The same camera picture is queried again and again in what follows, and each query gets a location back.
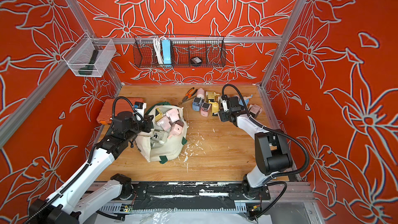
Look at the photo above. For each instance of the black wire wall basket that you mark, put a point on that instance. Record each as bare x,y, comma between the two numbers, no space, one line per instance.
148,52

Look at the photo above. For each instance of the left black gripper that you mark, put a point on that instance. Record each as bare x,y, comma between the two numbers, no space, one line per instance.
147,121

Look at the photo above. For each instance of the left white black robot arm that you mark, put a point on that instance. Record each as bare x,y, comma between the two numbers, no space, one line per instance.
68,204

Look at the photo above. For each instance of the pink cube sharpener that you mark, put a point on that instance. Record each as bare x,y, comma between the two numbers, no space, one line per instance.
176,129

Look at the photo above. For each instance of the orange handled pliers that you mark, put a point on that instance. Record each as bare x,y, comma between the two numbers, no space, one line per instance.
189,94

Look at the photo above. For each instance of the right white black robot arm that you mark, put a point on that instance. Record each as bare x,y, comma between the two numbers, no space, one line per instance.
271,149

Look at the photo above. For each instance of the yellow tall pencil sharpener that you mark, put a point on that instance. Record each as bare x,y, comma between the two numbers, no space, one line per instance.
214,108

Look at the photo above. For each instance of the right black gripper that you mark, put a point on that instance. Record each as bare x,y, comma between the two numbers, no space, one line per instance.
226,114

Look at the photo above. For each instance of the grey white pencil sharpener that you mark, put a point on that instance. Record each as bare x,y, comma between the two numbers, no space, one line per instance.
159,138

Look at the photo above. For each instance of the cream tote bag green handles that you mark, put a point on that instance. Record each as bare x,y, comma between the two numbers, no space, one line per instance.
172,148

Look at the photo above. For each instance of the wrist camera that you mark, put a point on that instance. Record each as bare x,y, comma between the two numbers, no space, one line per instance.
231,104
140,107

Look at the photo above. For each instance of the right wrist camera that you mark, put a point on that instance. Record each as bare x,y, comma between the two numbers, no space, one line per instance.
231,104

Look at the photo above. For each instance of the light blue box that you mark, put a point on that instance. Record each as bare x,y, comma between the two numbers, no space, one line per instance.
166,48

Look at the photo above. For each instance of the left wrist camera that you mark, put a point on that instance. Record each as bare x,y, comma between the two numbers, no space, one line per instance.
140,107

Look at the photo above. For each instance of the pink square pencil sharpener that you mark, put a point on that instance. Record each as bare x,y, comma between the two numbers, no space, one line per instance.
173,115

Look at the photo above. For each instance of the blue grey square sharpener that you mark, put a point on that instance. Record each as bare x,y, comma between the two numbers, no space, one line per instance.
197,103

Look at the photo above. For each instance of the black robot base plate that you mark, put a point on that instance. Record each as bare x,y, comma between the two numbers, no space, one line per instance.
156,196

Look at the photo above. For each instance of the yellow black square sharpener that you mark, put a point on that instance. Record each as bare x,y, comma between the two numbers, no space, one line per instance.
158,114

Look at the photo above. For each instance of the clear acrylic wall bin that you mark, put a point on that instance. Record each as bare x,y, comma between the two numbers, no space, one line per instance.
79,54

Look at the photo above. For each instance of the blue crank pencil sharpener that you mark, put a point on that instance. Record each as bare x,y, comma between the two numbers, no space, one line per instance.
245,100

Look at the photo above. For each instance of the orange plastic tool case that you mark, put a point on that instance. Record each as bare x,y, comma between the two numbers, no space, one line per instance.
105,114

